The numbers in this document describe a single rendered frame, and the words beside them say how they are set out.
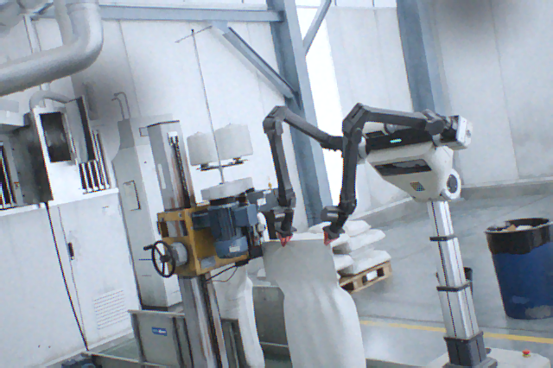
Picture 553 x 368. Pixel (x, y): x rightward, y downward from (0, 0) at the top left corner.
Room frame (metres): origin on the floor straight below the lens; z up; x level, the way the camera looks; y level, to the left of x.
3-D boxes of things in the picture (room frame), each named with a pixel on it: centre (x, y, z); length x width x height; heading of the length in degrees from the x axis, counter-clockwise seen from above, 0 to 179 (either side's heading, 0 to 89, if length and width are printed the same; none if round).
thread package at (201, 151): (3.19, 0.35, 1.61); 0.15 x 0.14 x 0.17; 44
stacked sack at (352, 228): (6.71, -0.52, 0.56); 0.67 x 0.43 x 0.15; 44
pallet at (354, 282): (6.47, -0.30, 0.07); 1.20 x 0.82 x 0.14; 136
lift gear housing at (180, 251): (2.95, 0.54, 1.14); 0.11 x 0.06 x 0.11; 44
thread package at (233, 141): (3.00, 0.17, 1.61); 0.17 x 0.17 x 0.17
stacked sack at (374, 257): (6.54, -0.67, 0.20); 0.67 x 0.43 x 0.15; 134
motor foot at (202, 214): (2.93, 0.35, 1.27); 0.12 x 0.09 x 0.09; 134
